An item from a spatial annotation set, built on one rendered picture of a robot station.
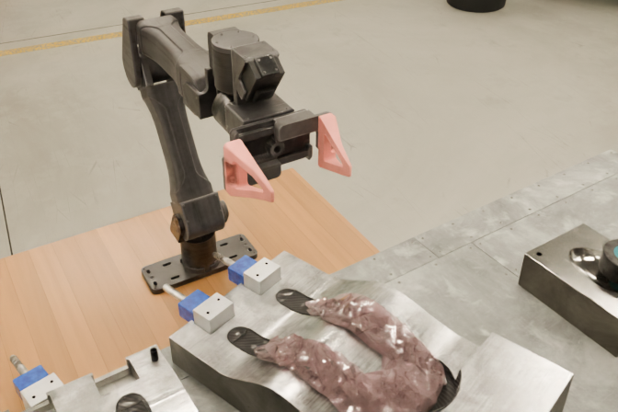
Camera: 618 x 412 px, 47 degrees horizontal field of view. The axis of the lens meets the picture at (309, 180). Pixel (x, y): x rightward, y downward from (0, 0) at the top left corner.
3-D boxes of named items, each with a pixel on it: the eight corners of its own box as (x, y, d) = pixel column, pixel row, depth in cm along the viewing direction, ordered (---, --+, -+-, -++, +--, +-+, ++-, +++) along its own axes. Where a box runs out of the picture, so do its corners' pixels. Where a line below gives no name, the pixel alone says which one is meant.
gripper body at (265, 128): (315, 114, 83) (284, 88, 88) (235, 136, 78) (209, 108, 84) (314, 161, 86) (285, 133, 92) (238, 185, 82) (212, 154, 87)
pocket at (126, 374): (94, 391, 97) (89, 372, 95) (131, 374, 99) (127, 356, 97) (106, 415, 94) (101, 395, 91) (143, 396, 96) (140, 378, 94)
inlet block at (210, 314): (154, 307, 114) (150, 282, 111) (178, 291, 117) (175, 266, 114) (211, 347, 107) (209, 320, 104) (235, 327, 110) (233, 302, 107)
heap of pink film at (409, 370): (241, 360, 101) (238, 320, 96) (319, 293, 112) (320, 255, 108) (394, 463, 87) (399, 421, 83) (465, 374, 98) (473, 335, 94)
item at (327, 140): (369, 140, 78) (324, 104, 84) (312, 157, 75) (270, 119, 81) (365, 190, 82) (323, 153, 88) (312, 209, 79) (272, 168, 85)
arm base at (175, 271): (257, 223, 124) (240, 202, 129) (148, 259, 116) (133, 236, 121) (259, 257, 129) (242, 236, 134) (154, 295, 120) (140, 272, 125)
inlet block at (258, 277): (203, 273, 121) (201, 248, 118) (224, 258, 124) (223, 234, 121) (260, 307, 114) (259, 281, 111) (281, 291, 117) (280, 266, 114)
